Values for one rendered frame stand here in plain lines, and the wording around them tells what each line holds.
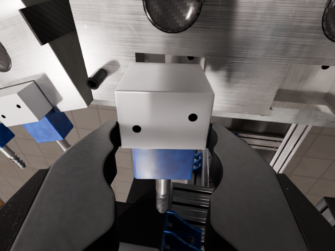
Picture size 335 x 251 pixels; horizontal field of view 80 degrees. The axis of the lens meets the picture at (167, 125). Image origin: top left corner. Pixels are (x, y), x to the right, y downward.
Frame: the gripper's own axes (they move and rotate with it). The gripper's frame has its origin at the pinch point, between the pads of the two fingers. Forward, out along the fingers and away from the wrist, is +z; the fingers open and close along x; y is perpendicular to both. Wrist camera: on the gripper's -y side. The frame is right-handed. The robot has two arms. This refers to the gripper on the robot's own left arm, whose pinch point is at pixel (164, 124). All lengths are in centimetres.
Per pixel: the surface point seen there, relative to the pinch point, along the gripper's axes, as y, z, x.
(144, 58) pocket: -1.9, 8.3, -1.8
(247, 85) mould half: -0.9, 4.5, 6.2
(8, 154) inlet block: 14.4, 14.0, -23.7
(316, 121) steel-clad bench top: 6.6, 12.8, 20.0
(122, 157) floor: 101, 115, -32
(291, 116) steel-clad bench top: 6.3, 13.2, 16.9
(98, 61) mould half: -2.1, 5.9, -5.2
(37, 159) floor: 118, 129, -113
